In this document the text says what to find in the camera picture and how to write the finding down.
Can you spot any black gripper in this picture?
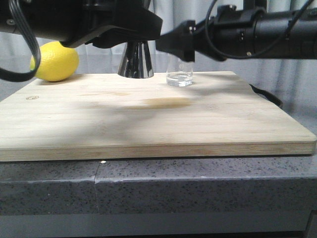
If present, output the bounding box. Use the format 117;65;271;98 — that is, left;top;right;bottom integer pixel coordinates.
0;0;162;49
156;5;266;62

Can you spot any small glass measuring beaker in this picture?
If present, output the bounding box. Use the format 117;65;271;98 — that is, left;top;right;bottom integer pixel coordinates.
166;54;194;87

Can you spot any steel double jigger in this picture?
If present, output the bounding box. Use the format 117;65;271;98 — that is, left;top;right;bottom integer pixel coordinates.
118;41;154;79

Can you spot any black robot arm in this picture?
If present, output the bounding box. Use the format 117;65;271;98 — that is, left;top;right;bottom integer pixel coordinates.
156;0;317;62

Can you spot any yellow lemon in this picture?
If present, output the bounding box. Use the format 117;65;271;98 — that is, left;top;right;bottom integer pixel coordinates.
35;41;79;82

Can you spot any light wooden cutting board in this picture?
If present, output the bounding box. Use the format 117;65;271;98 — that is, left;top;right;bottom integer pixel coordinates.
0;71;317;162

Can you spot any black board handle strap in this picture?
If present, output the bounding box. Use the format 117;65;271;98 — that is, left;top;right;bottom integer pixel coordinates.
248;83;283;108

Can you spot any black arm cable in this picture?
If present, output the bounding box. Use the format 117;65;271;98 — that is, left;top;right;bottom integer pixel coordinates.
0;0;42;82
205;0;315;60

